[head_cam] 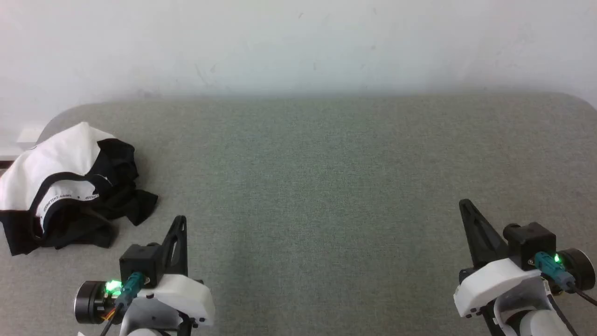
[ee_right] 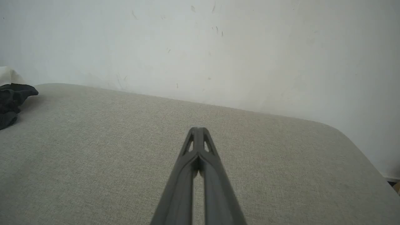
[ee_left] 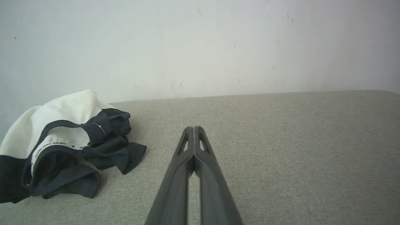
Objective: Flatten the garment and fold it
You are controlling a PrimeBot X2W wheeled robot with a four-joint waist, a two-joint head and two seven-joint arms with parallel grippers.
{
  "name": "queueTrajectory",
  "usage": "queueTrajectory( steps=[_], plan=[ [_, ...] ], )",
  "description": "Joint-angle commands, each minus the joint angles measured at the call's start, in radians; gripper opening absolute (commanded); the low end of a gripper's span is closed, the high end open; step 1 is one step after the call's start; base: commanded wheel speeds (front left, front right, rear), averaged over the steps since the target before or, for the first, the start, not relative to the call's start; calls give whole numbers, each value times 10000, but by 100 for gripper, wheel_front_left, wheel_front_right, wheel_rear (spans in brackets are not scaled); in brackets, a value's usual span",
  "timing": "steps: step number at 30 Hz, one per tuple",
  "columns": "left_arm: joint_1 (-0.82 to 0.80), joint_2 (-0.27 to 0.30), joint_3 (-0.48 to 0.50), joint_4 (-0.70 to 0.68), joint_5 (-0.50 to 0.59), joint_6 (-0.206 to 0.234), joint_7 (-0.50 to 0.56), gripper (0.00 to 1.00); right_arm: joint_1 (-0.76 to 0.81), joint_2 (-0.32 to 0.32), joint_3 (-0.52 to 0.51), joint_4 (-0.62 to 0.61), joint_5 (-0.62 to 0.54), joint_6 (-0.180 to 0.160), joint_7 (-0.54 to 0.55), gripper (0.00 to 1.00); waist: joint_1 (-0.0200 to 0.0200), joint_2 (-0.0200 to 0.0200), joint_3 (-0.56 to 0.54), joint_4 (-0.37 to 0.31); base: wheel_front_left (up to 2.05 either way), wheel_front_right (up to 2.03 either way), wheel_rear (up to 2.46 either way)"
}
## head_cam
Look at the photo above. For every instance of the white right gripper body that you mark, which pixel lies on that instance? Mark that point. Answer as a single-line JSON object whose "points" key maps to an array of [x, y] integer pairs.
{"points": [[494, 284]]}

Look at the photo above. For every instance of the white wall ledge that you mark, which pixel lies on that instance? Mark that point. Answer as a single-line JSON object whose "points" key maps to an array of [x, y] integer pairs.
{"points": [[25, 135]]}

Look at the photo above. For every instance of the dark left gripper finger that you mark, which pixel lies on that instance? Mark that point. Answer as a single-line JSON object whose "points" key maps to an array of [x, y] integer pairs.
{"points": [[183, 252]]}

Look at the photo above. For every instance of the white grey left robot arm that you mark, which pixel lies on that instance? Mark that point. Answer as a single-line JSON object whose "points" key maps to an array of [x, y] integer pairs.
{"points": [[149, 317]]}

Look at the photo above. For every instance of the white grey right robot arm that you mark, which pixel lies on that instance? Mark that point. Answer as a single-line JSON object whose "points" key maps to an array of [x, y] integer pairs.
{"points": [[536, 322]]}

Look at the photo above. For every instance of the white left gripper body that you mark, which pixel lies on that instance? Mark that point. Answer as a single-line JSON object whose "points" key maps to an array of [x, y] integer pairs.
{"points": [[186, 298]]}

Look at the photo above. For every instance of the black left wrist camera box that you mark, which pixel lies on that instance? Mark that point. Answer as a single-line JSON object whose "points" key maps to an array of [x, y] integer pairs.
{"points": [[140, 261]]}

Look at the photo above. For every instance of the black and white shirt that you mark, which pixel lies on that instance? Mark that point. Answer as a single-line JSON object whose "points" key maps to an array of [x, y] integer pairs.
{"points": [[51, 158]]}

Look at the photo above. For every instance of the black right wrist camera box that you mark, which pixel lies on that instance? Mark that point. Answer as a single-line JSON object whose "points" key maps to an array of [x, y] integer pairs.
{"points": [[531, 242]]}

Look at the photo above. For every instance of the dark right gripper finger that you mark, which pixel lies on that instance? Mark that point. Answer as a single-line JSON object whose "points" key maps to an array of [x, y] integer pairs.
{"points": [[480, 242]]}

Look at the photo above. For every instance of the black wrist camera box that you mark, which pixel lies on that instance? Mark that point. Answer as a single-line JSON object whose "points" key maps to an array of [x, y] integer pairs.
{"points": [[531, 242], [140, 261]]}

